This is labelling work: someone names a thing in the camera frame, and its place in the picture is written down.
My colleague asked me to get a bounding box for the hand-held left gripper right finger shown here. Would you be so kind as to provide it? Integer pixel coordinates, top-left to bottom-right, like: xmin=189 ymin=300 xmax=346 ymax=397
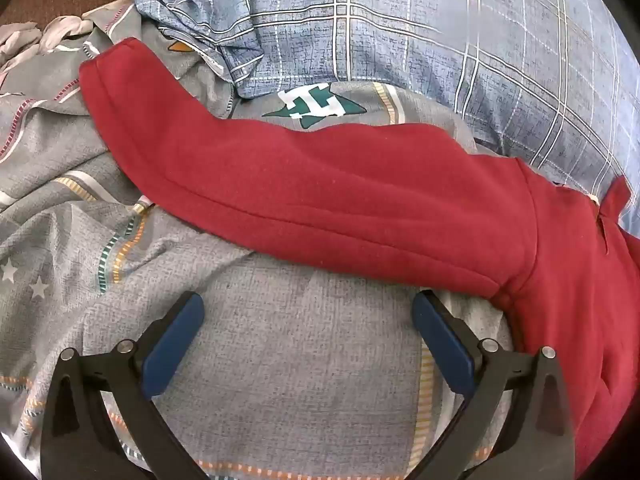
xmin=410 ymin=289 xmax=576 ymax=480

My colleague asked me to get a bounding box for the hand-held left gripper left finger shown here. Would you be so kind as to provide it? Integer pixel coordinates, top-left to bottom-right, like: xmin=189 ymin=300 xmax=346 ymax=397
xmin=40 ymin=290 xmax=211 ymax=480

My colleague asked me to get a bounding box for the grey printed bed sheet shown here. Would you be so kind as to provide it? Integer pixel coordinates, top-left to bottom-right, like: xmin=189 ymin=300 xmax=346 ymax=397
xmin=0 ymin=0 xmax=526 ymax=480

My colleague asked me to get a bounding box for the red fleece sweater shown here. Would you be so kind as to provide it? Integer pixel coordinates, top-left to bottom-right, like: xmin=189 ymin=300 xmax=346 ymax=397
xmin=79 ymin=37 xmax=640 ymax=461

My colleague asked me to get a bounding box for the blue plaid pillow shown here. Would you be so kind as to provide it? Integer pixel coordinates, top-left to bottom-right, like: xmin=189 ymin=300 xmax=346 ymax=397
xmin=131 ymin=0 xmax=640 ymax=238

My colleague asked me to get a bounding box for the light crumpled cloth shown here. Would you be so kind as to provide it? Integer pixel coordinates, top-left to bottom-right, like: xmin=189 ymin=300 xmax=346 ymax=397
xmin=0 ymin=14 xmax=103 ymax=75

